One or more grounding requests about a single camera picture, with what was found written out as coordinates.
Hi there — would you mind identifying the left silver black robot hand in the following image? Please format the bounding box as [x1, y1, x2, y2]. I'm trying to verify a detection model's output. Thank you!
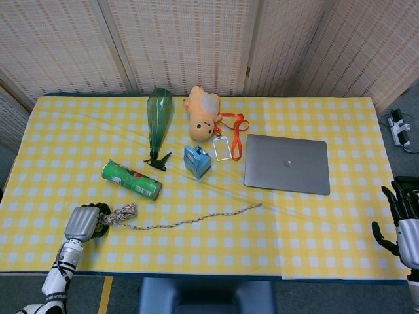
[64, 202, 111, 243]

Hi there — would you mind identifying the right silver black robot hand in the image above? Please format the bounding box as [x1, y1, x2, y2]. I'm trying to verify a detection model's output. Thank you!
[371, 180, 419, 269]

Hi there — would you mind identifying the speckled braided rope coil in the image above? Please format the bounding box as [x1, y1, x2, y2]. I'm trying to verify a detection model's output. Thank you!
[103, 203, 263, 231]

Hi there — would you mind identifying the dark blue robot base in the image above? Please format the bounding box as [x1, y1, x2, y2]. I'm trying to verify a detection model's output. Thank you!
[137, 277, 278, 314]

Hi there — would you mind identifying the black floor box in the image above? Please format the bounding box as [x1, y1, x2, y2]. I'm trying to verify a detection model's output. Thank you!
[393, 175, 419, 197]

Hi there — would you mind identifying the green chip can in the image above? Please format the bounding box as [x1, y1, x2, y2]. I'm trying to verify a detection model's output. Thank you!
[101, 159, 164, 201]

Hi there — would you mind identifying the yellow floor tape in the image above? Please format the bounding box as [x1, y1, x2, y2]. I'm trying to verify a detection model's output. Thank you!
[98, 276, 114, 314]

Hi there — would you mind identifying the white power strip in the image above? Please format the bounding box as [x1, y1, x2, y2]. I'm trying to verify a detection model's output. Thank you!
[388, 109, 412, 147]

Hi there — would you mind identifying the small blue cardboard box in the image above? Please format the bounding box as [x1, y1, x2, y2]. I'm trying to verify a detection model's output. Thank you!
[183, 145, 212, 180]

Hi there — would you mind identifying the green spray bottle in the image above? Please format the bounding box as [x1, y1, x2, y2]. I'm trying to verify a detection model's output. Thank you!
[143, 87, 173, 172]

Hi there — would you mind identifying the grey laptop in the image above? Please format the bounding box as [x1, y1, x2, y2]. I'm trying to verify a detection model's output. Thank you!
[244, 133, 331, 196]

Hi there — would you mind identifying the yellow checkered tablecloth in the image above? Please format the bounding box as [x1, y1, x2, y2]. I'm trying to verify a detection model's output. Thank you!
[0, 94, 410, 281]

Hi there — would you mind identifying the clear badge holder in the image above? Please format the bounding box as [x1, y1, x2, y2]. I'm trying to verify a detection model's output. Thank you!
[213, 136, 232, 162]

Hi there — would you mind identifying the orange plush toy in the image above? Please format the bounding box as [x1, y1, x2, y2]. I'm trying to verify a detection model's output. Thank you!
[182, 85, 223, 142]

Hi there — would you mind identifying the bamboo folding screen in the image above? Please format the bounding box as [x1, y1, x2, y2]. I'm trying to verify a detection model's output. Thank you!
[0, 0, 419, 154]

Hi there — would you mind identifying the orange lanyard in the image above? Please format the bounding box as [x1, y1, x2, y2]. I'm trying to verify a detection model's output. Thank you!
[214, 113, 250, 162]

